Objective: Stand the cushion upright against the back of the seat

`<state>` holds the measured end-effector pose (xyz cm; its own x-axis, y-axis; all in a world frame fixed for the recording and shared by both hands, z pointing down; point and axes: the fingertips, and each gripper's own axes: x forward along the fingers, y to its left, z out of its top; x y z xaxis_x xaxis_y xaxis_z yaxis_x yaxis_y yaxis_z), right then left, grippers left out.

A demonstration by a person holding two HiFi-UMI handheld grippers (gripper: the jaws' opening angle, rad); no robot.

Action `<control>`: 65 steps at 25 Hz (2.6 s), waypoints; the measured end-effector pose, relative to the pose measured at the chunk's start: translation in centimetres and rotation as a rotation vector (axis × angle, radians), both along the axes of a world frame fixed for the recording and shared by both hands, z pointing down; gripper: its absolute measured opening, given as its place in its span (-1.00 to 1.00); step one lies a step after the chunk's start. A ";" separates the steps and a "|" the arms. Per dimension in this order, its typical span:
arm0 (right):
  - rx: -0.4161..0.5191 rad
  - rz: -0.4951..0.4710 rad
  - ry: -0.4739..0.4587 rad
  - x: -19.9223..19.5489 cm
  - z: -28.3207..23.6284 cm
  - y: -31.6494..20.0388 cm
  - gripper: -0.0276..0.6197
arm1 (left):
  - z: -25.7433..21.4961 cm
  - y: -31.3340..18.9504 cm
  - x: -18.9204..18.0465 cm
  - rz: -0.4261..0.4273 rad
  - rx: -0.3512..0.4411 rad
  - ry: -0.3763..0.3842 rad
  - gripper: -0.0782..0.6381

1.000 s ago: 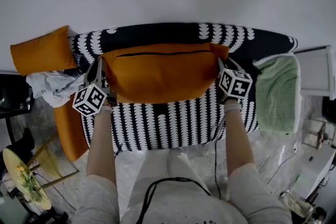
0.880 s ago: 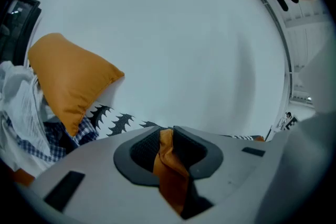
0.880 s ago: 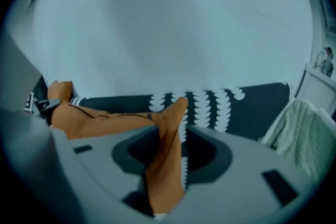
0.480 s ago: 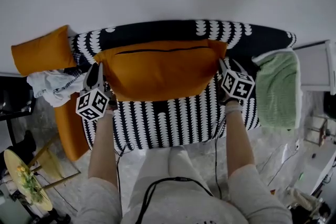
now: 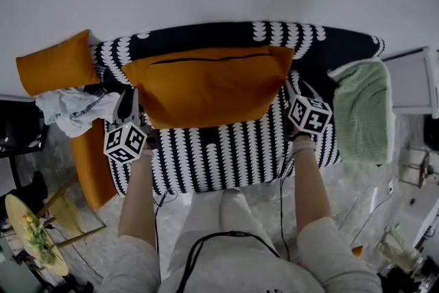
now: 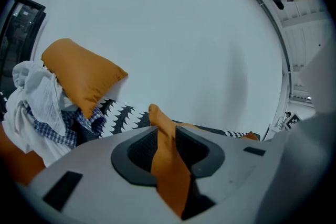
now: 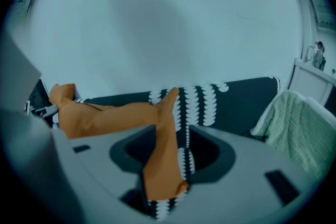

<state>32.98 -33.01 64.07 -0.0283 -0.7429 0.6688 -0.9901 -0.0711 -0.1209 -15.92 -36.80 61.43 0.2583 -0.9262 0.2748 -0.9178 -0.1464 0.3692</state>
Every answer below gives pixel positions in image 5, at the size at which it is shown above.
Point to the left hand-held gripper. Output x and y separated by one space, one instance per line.
125 142

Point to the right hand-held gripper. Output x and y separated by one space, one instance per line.
310 115

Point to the black white patterned seat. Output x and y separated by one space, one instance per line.
236 154

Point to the orange cushion with zipper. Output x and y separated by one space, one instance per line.
209 89

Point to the person's right forearm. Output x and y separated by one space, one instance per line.
310 188

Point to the person's left forearm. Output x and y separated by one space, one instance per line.
139 199

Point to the green knitted blanket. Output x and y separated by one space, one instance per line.
365 113

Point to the crumpled white cloth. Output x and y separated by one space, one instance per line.
73 109

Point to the checked dark cloth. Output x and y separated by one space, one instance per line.
99 84

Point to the round yellow side table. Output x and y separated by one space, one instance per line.
20 216

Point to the yellow flower bouquet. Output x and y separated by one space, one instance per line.
37 238

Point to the glass vase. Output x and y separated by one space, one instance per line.
398 247

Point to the person's white sweatshirt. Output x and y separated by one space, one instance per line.
236 260

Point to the white frame furniture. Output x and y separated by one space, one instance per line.
408 79

